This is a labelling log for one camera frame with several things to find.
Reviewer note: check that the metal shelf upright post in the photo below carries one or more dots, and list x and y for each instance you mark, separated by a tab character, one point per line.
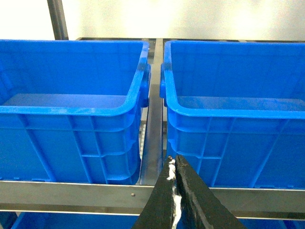
58	19

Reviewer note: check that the blue crate at left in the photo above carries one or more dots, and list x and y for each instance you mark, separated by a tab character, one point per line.
70	111

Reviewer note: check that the blue crate lower middle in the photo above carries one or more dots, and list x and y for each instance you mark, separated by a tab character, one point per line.
272	224

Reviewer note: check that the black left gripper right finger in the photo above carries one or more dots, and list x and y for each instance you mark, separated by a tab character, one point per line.
201	208

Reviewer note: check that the large blue plastic crate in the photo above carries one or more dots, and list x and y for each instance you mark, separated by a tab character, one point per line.
236	111

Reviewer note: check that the blue crate lower left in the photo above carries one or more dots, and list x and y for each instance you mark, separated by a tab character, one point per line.
27	220

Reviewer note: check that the metal shelf cross bar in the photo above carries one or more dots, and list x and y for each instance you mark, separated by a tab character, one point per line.
152	155

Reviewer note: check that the white-stained left gripper left finger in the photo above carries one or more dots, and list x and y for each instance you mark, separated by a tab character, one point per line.
163	209

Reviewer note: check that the metal shelf rail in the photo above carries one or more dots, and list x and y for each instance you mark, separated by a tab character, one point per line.
244	203

